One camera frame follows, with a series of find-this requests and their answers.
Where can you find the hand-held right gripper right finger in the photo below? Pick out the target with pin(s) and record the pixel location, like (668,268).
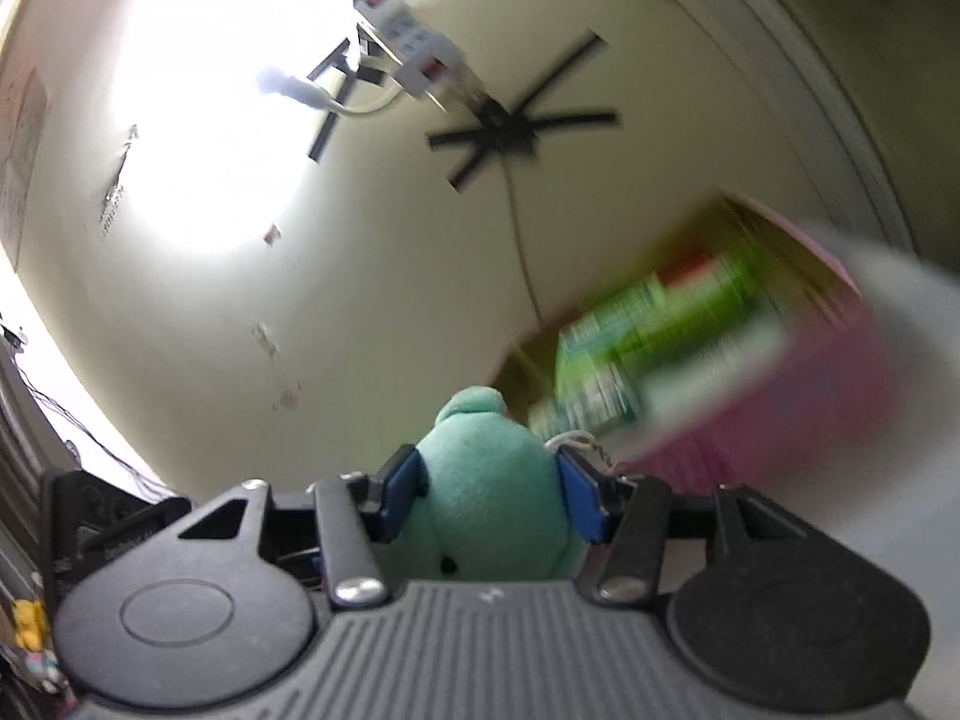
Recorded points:
(581,499)

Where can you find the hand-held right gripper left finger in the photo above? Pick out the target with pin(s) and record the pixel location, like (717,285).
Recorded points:
(401,495)

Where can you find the teal plush toy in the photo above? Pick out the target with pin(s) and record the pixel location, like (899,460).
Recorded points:
(487,480)

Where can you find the printed small tissue packet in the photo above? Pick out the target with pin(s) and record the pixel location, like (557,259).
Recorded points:
(596,382)

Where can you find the green medicine box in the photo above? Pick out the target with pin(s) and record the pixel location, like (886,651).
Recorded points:
(690,300)

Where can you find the pink storage box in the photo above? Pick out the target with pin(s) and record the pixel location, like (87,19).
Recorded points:
(825,382)

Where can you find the yellow cartoon sticker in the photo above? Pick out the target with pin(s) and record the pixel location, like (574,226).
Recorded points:
(30,626)

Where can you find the black tape strips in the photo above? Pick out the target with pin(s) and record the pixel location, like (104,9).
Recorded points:
(337,97)

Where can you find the white power strip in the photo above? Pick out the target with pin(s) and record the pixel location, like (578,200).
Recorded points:
(409,37)

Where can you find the wall poster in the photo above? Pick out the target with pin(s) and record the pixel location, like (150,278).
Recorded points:
(21,165)

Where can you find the white door frame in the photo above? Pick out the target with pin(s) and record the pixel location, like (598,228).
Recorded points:
(810,75)

